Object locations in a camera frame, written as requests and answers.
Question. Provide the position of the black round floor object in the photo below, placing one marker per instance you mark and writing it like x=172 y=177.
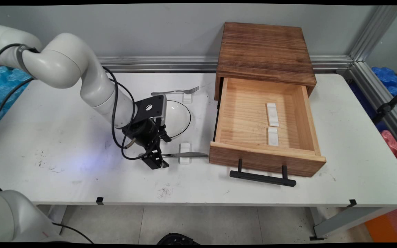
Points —
x=177 y=239

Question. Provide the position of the aluminium side frame rail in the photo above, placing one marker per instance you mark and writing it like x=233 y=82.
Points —
x=374 y=93

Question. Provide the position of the upright aluminium frame post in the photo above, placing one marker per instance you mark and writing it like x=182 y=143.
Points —
x=374 y=34

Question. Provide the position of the black stand pole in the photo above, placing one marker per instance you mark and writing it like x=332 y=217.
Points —
x=388 y=106

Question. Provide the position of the white plate with black rim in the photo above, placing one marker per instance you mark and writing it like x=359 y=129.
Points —
x=177 y=119

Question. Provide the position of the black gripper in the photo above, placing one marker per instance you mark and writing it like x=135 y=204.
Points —
x=143 y=132

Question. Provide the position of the blue foam padding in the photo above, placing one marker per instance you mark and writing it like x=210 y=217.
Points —
x=388 y=77
x=2 y=82

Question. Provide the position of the horizontal aluminium frame rail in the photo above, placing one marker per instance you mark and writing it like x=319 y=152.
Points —
x=150 y=63

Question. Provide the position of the black tape marker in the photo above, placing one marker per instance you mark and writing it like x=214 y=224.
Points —
x=99 y=200
x=352 y=203

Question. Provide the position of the pink foam piece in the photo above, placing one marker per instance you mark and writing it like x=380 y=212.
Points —
x=391 y=141

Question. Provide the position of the dark wooden cabinet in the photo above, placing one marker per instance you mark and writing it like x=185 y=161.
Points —
x=264 y=48

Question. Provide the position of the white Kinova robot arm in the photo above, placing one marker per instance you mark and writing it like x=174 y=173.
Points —
x=64 y=58

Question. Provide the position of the silver table knife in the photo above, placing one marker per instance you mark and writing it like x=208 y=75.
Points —
x=191 y=154

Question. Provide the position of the white ceramic cutlery rest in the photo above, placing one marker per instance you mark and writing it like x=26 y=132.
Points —
x=272 y=114
x=273 y=136
x=184 y=147
x=187 y=99

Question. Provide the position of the silver fork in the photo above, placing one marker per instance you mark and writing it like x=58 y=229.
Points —
x=171 y=92

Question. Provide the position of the grey table leg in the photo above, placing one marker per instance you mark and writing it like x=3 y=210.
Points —
x=350 y=220
x=58 y=213

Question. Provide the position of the light wooden drawer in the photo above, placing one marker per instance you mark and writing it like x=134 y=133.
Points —
x=246 y=113

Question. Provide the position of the orange box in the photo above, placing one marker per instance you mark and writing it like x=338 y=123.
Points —
x=388 y=225

